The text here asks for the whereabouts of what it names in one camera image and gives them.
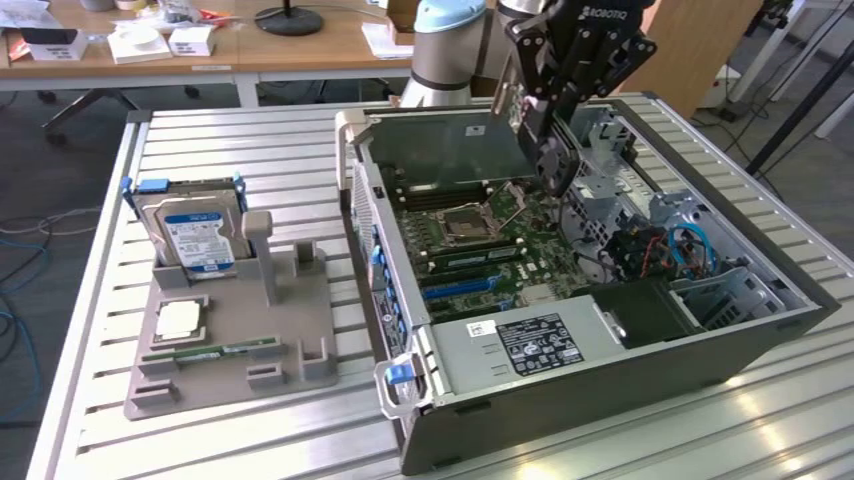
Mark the blue expansion slot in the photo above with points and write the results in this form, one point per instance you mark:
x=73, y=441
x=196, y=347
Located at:
x=460, y=289

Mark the black stand pole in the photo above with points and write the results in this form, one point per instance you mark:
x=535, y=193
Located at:
x=801, y=112

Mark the grey parts rack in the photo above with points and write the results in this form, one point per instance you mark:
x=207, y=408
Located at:
x=227, y=320

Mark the grey power supply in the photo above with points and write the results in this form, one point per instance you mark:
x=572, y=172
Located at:
x=467, y=365

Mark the metal socket cover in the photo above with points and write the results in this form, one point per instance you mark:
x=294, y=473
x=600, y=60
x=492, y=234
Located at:
x=514, y=197

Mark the wooden cabinet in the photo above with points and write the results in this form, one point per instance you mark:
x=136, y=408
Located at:
x=701, y=50

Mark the grey cup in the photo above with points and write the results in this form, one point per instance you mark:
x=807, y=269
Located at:
x=96, y=4

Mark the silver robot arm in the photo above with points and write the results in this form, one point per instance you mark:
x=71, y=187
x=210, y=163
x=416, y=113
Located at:
x=440, y=65

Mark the small white box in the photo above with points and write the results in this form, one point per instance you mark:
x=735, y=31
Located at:
x=189, y=42

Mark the CPU socket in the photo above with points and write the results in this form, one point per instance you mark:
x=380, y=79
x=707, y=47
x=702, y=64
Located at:
x=463, y=225

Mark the metal disk bay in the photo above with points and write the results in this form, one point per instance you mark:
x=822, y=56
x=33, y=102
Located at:
x=734, y=300
x=607, y=190

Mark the white table frame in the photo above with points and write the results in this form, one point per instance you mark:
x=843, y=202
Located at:
x=757, y=57

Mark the green RAM stick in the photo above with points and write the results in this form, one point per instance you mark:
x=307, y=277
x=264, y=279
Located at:
x=200, y=352
x=474, y=257

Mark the green motherboard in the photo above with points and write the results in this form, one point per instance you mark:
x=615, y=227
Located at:
x=534, y=260

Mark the black chair base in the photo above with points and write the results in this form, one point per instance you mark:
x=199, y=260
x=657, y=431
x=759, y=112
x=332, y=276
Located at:
x=87, y=102

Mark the hard disk with blue label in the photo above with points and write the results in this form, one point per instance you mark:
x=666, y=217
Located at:
x=193, y=235

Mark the white box with black top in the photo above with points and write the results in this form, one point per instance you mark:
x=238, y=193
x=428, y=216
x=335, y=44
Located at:
x=56, y=45

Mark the black plastic shroud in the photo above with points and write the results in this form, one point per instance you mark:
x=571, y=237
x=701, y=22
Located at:
x=641, y=310

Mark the dark grey PC case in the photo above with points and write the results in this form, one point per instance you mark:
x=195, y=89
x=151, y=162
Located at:
x=600, y=400

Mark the wooden desk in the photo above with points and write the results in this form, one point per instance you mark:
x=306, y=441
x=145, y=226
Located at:
x=67, y=67
x=334, y=55

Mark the blue case latch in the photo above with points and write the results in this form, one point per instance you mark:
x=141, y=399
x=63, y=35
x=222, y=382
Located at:
x=396, y=376

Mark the black graphics card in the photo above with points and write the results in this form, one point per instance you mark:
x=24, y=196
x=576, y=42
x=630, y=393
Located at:
x=550, y=155

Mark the silver CPU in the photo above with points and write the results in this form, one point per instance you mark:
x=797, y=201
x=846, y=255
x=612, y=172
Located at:
x=179, y=320

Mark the black lamp base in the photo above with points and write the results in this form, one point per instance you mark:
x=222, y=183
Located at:
x=288, y=22

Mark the red packet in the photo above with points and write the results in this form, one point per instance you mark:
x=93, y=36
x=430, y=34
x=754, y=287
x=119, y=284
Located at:
x=19, y=50

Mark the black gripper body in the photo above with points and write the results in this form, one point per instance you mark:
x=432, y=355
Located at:
x=600, y=12

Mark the paper stack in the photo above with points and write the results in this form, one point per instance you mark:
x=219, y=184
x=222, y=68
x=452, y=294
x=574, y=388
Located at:
x=27, y=15

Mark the white paper sheets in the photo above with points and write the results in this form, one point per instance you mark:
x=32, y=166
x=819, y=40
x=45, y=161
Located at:
x=387, y=42

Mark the brown cardboard box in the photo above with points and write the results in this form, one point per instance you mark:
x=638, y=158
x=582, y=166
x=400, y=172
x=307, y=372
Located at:
x=400, y=12

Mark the white box with round dish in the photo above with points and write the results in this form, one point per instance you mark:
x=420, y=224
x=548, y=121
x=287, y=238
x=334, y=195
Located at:
x=136, y=45

